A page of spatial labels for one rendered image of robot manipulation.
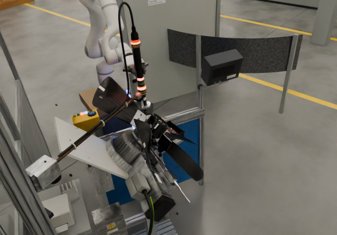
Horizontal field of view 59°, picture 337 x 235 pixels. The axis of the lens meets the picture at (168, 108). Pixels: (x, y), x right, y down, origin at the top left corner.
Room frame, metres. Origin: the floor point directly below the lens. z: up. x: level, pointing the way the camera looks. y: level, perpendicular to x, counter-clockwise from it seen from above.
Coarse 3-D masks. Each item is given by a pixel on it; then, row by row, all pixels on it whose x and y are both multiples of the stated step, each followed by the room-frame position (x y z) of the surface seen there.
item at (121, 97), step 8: (104, 80) 1.29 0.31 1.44; (112, 80) 1.33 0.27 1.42; (104, 88) 1.25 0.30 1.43; (112, 88) 1.27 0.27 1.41; (120, 88) 1.30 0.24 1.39; (96, 96) 1.18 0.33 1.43; (104, 96) 1.20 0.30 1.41; (112, 96) 1.23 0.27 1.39; (120, 96) 1.25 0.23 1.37; (128, 96) 1.28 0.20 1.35; (96, 104) 1.14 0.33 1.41; (104, 104) 1.17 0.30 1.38; (112, 104) 1.20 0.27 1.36; (120, 104) 1.22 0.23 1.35; (128, 104) 1.24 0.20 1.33; (120, 112) 1.19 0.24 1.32; (128, 112) 1.21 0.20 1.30; (128, 120) 1.18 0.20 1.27
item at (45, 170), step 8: (40, 160) 0.81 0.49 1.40; (48, 160) 0.80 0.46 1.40; (56, 160) 0.80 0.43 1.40; (32, 168) 0.77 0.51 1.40; (40, 168) 0.76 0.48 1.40; (48, 168) 0.76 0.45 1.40; (56, 168) 0.79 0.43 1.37; (32, 176) 0.72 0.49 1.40; (40, 176) 0.73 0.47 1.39; (48, 176) 0.76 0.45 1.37; (56, 176) 0.78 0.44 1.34; (40, 184) 0.73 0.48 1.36; (48, 184) 0.75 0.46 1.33
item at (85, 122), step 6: (84, 114) 1.54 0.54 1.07; (96, 114) 1.53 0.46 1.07; (72, 120) 1.49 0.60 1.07; (78, 120) 1.48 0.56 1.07; (84, 120) 1.48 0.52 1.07; (90, 120) 1.49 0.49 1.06; (96, 120) 1.50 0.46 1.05; (78, 126) 1.46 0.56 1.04; (84, 126) 1.47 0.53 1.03; (90, 126) 1.48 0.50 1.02
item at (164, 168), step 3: (150, 150) 1.11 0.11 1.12; (153, 153) 1.09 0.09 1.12; (156, 156) 1.07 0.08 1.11; (156, 159) 1.06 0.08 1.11; (159, 159) 1.06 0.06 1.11; (159, 162) 1.04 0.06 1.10; (162, 165) 1.02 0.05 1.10; (162, 168) 1.01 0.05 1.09; (165, 168) 1.00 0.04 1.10; (174, 183) 0.93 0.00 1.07; (177, 183) 0.92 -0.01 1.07; (177, 186) 0.91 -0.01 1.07; (180, 189) 0.90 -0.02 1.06; (183, 192) 0.88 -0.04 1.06; (189, 201) 0.84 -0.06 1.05
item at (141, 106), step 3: (135, 93) 1.27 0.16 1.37; (138, 96) 1.24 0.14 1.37; (141, 96) 1.26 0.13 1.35; (135, 99) 1.26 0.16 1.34; (138, 99) 1.24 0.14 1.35; (141, 99) 1.25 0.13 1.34; (138, 102) 1.26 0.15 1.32; (141, 102) 1.26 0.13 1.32; (147, 102) 1.31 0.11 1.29; (138, 105) 1.26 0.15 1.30; (141, 105) 1.25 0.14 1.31; (147, 105) 1.28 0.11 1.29; (150, 105) 1.28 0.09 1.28; (138, 108) 1.27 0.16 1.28; (141, 108) 1.26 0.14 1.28; (144, 108) 1.26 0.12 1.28; (147, 108) 1.26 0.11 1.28
